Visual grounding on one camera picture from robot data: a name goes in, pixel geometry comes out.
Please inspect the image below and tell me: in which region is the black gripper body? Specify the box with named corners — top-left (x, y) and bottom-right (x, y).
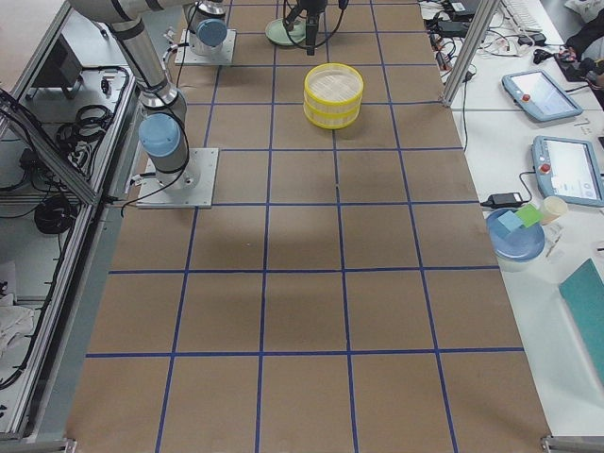
top-left (283, 0), bottom-right (328, 24)

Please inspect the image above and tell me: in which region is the yellow steamer layer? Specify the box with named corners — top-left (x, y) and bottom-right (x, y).
top-left (304, 63), bottom-right (364, 113)
top-left (303, 102), bottom-right (361, 130)

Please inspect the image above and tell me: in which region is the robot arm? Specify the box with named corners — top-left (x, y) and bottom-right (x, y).
top-left (70, 1), bottom-right (227, 186)
top-left (186, 1), bottom-right (349, 56)

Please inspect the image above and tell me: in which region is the light green plate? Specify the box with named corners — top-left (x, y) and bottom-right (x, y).
top-left (265, 19), bottom-right (306, 46)

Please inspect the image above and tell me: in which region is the upper blue teach pendant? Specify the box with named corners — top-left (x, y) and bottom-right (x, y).
top-left (501, 70), bottom-right (583, 122)

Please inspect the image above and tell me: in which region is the blue teach pendant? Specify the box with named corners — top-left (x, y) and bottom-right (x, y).
top-left (531, 136), bottom-right (603, 208)
top-left (501, 70), bottom-right (583, 122)

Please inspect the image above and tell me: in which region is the black power brick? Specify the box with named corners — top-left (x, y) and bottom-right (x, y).
top-left (481, 193), bottom-right (526, 210)

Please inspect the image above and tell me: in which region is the blue foam block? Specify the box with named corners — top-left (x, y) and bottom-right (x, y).
top-left (494, 210), bottom-right (523, 237)

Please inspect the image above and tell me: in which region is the green foam block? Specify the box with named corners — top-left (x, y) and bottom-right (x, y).
top-left (514, 203), bottom-right (543, 228)

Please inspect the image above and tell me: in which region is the lower blue teach pendant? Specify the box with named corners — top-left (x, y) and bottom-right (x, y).
top-left (531, 136), bottom-right (603, 208)

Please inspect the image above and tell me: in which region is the beige cup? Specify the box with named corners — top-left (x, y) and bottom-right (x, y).
top-left (540, 196), bottom-right (568, 225)

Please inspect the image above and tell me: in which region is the blue plate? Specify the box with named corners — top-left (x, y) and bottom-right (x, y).
top-left (486, 209), bottom-right (545, 262)

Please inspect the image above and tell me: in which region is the teal board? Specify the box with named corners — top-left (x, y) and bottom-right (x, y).
top-left (559, 259), bottom-right (603, 381)

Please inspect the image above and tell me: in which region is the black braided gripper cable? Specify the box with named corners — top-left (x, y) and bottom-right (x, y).
top-left (282, 0), bottom-right (348, 49)

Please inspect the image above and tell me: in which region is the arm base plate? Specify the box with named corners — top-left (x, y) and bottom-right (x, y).
top-left (175, 29), bottom-right (237, 66)
top-left (135, 148), bottom-right (220, 209)

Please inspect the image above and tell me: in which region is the aluminium frame post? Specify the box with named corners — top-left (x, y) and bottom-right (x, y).
top-left (441, 0), bottom-right (500, 108)

